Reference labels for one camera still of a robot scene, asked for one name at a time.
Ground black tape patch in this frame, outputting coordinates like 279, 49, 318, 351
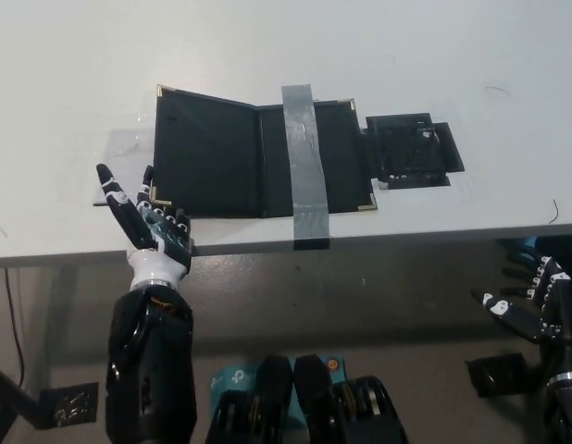
359, 111, 466, 190

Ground thin black cable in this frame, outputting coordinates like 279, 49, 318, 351
4, 267, 27, 388

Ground teal tp-link box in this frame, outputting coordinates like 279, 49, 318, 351
208, 352, 348, 423

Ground clear tape patch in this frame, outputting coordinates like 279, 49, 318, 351
93, 129, 158, 207

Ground black table frame bar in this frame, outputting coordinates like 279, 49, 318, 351
0, 360, 43, 444

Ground black floor tape mark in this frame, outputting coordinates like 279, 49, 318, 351
37, 381, 100, 430
466, 352, 530, 399

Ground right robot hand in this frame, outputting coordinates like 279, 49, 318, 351
470, 252, 572, 383

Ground black diary with gold corners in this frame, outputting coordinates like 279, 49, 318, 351
153, 83, 380, 220

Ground grey duct tape strip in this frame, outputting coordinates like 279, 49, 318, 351
280, 82, 334, 252

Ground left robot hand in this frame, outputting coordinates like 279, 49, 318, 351
95, 162, 193, 290

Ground black robot body blocks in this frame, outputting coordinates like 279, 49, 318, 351
205, 353, 410, 444

